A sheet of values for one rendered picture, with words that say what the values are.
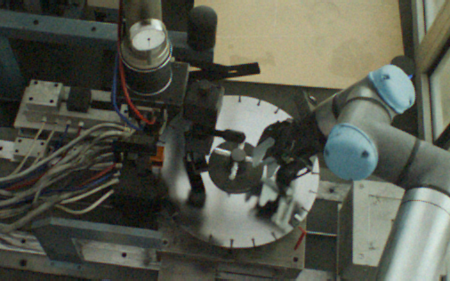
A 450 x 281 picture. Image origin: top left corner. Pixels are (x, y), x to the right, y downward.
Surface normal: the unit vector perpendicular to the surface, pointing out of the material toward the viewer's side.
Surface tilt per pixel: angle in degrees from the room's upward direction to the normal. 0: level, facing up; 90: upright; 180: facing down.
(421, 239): 8
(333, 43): 0
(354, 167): 74
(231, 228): 0
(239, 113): 0
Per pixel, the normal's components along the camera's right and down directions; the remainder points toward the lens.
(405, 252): -0.29, -0.70
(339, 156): -0.41, 0.61
